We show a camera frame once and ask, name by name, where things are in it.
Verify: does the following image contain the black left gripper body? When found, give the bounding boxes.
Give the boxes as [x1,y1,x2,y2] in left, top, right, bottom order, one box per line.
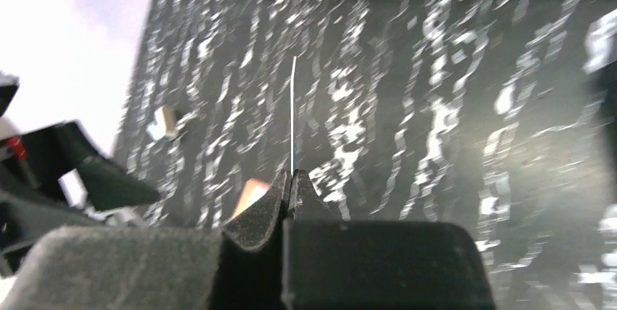
[1,72,103,274]

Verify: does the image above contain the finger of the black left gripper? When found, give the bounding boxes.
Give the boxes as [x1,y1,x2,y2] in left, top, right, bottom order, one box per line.
[21,122,160,211]

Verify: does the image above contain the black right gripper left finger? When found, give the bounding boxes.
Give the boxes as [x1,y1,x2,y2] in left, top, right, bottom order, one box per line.
[212,170,292,309]

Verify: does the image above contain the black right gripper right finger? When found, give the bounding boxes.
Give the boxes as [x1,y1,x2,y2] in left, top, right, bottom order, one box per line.
[288,170,340,220]

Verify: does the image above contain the brown leather card holder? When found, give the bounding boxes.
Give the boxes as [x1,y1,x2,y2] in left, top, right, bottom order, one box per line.
[232,178,269,218]

